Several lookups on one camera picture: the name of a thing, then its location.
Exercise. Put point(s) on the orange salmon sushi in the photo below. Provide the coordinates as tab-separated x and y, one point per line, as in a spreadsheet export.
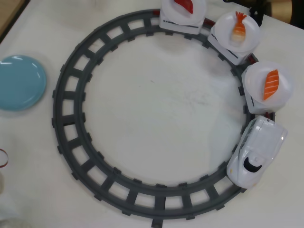
270	83

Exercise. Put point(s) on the white toy Shinkansen locomotive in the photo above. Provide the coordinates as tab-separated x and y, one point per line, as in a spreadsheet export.
256	142

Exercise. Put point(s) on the red tuna sushi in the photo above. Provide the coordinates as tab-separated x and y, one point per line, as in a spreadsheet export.
184	4

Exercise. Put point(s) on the orange shrimp sushi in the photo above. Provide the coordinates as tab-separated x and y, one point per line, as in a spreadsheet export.
238	29

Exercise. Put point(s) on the blue round dish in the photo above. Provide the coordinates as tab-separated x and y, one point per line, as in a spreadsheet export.
21	83

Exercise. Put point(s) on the grey circular toy train track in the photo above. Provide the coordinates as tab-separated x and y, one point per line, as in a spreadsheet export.
57	114

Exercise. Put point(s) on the black clamp stand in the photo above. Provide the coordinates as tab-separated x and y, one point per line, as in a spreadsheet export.
257	14

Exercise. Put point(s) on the red rubber band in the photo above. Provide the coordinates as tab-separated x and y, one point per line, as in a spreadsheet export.
7	159

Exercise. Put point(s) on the dark object beyond table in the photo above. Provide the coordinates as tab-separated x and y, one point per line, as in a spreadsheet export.
299	12

